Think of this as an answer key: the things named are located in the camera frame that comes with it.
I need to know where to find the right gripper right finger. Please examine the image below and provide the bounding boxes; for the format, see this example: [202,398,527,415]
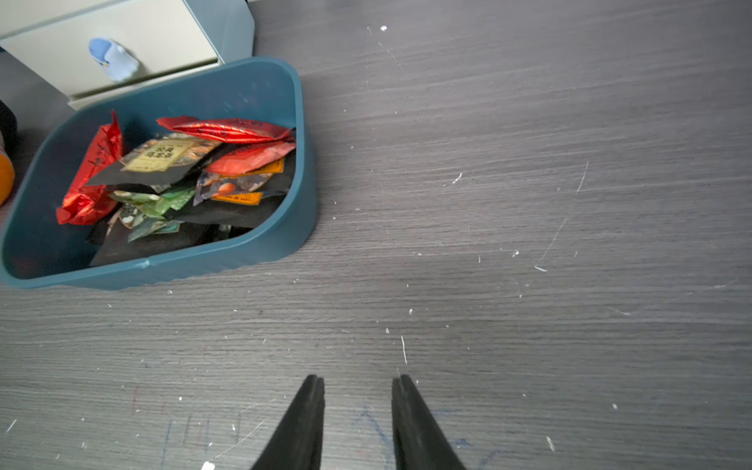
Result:
[392,374,466,470]

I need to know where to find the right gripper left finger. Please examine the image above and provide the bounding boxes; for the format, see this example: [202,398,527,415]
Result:
[251,375,325,470]

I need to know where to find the pink plush doll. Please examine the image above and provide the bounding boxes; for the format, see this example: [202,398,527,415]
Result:
[0,101,19,205]

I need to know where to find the white blue drawer cabinet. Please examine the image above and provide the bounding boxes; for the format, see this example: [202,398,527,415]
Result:
[1,1,256,109]

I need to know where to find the yellow oolong tea bag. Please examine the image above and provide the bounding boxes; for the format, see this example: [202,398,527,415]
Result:
[87,133,221,186]

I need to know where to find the teal plastic storage box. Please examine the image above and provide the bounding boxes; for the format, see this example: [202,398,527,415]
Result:
[1,57,317,291]

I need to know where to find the red label dahongpao tea bag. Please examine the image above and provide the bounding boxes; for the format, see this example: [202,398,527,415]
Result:
[206,141,297,176]

